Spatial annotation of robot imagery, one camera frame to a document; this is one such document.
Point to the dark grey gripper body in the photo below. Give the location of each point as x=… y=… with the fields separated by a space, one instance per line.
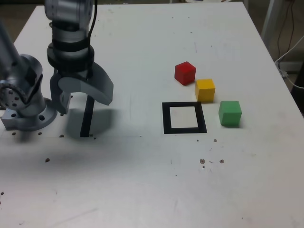
x=73 y=74

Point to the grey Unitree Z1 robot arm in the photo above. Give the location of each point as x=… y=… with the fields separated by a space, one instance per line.
x=26 y=69

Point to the black tape strip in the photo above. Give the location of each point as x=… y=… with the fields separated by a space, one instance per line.
x=85 y=123

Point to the white frame post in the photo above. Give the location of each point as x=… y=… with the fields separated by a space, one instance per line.
x=268 y=19

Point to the green cube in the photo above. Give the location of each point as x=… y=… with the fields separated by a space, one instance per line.
x=229 y=114

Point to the yellow cube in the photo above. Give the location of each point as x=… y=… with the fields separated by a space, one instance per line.
x=204 y=91

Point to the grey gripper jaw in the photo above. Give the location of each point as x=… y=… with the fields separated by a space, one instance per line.
x=57 y=99
x=99 y=88

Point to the black tape square outline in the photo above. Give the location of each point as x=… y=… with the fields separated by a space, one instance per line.
x=166 y=118

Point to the red cube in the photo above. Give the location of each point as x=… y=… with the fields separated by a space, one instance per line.
x=184 y=72

